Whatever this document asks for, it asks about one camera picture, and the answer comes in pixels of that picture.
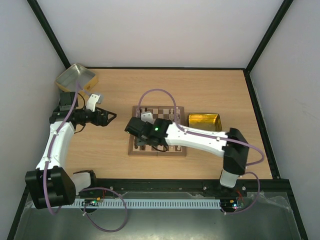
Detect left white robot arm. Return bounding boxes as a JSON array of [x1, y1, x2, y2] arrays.
[[25, 107, 117, 210]]

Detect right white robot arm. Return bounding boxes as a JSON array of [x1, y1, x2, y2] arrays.
[[124, 107, 250, 196]]

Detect wooden chess board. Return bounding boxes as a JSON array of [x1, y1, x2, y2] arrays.
[[128, 105, 187, 157]]

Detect empty silver tin lid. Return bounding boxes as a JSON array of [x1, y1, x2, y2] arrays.
[[55, 63, 98, 95]]

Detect gold green tin box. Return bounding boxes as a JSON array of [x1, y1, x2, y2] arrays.
[[187, 113, 223, 132]]

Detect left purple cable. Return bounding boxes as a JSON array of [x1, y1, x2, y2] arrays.
[[43, 81, 129, 234]]

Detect purple cable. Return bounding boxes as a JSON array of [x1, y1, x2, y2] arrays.
[[138, 88, 265, 216], [43, 81, 129, 234]]

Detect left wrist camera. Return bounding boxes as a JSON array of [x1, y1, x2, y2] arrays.
[[85, 93, 104, 112]]

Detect white slotted cable duct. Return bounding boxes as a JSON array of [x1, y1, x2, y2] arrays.
[[62, 198, 221, 210]]

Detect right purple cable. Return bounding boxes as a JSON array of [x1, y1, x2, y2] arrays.
[[138, 88, 265, 216]]

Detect black aluminium frame rail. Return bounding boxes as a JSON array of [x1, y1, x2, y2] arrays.
[[24, 177, 292, 198]]

